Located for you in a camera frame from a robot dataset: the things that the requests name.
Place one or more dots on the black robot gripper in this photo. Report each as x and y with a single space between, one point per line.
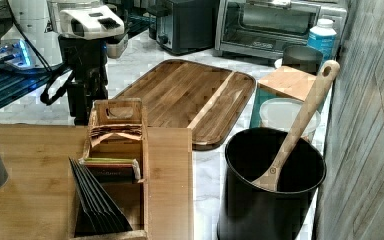
87 81

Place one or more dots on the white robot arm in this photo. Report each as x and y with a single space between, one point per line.
67 36

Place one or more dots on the dark blue slatted mat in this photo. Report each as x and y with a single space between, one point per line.
15 84

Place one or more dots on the wooden tea bag organizer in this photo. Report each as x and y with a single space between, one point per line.
115 152

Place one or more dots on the wooden cutting board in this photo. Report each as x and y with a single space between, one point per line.
184 94

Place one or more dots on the black two-slot toaster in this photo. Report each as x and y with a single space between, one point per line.
185 26

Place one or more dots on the black tea packets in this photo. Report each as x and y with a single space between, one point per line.
104 214

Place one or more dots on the silver toaster oven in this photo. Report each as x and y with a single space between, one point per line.
264 28

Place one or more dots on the teal container with wooden lid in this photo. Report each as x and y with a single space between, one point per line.
285 82

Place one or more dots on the clear jar with white lid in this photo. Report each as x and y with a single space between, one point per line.
280 113

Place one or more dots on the dark grey cup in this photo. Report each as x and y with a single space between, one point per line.
303 58

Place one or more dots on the black utensil holder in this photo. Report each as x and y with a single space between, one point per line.
251 213

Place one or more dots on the white capped plastic bottle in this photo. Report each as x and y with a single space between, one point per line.
322 37

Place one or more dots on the wooden spoon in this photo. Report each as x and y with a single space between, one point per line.
324 79

